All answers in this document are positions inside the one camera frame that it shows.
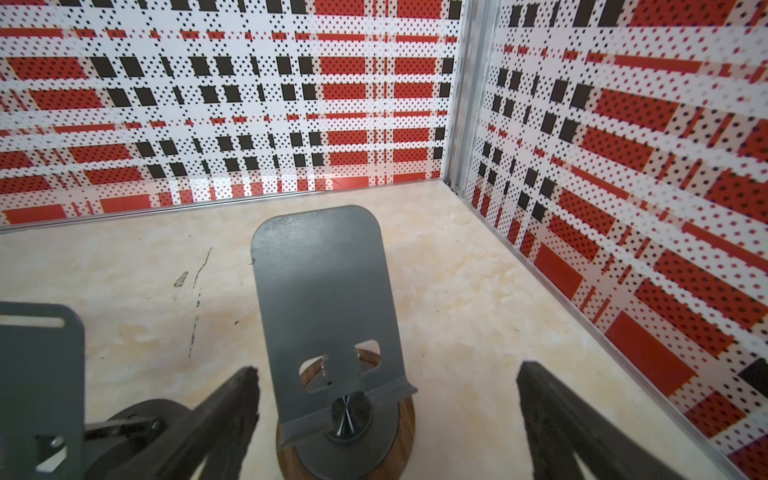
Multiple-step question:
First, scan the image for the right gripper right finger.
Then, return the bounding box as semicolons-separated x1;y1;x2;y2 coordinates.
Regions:
517;361;681;479

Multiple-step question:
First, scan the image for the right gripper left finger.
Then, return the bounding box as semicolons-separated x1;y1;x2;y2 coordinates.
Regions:
107;366;260;479

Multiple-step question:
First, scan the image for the far right grey stand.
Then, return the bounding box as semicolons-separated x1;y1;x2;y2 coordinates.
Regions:
250;205;416;479

